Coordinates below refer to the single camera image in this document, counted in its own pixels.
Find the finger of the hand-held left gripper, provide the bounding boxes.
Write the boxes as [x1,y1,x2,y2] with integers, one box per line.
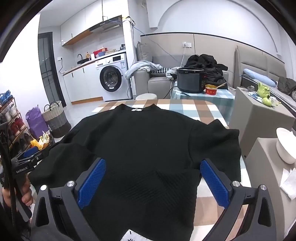
[23,147,50,161]

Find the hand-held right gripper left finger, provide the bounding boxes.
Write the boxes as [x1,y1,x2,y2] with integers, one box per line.
[31,158,107,241]

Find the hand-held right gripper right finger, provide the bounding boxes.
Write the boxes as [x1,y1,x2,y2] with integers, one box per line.
[200,158,278,241]

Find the black knit sweater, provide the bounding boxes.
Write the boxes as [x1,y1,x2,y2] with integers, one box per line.
[28,103,242,241]

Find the person's left hand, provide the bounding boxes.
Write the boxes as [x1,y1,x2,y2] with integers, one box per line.
[2,178,34,209]

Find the purple plastic bag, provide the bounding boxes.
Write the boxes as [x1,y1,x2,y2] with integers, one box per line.
[25,105,49,138]

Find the shoe rack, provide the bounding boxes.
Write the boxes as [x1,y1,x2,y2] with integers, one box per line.
[0,90,33,153]

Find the woven laundry basket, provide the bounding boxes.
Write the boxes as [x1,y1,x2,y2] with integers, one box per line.
[42,101,72,139]

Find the low grey table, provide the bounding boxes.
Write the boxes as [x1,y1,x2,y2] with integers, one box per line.
[245,138,296,241]

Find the grey side cabinet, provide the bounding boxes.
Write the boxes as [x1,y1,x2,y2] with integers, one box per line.
[229,87,294,158]

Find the white tissue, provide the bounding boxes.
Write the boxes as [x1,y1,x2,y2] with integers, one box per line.
[279,169,296,200]

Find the plaid fleece blanket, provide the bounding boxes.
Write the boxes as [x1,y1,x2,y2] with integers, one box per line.
[91,98,253,241]

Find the white bowl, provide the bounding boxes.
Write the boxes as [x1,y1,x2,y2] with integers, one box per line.
[276,127,296,164]

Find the dark glass door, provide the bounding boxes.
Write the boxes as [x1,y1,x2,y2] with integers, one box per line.
[38,32,66,109]

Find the white lower kitchen cabinets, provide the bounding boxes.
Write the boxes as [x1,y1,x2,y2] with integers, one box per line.
[63,61,104,103]

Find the white kitchen cabinets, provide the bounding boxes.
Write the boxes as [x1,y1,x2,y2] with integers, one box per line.
[60,0,129,45]
[63,61,104,103]

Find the teal checked tablecloth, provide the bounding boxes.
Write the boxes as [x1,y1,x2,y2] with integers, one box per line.
[170,87,235,116]

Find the red bowl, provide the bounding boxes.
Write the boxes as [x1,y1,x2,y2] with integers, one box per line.
[205,84,218,96]

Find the round white stool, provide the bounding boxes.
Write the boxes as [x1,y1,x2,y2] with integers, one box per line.
[135,93,158,100]

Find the green toy teapot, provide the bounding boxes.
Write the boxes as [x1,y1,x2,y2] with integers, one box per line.
[257,82,271,98]

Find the black electric cooker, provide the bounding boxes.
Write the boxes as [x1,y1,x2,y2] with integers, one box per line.
[177,67,207,93]

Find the white washing machine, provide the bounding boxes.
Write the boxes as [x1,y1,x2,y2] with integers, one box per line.
[95,52,131,102]

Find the grey sofa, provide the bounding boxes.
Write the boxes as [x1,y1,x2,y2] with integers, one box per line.
[134,41,237,100]

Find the blue pillow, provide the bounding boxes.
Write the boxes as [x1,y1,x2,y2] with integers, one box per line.
[243,68,277,87]

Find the black jacket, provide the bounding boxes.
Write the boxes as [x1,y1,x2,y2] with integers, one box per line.
[184,54,228,90]

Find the grey white garment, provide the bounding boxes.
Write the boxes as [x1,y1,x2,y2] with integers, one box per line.
[165,67,179,80]

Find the dark grey jacket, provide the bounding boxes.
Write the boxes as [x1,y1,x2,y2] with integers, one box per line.
[277,77,296,95]

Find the houndstooth cushion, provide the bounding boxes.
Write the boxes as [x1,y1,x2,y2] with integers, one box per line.
[150,67,171,75]

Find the light grey blanket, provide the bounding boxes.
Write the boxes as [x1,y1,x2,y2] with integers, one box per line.
[125,61,162,80]

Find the grey padded headboard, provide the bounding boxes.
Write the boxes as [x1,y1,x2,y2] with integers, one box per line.
[233,45,287,88]

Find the white upper kitchen cabinets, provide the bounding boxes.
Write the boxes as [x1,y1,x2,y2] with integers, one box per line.
[60,0,129,45]

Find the range hood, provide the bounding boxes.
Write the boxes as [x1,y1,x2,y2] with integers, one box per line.
[89,16,123,33]

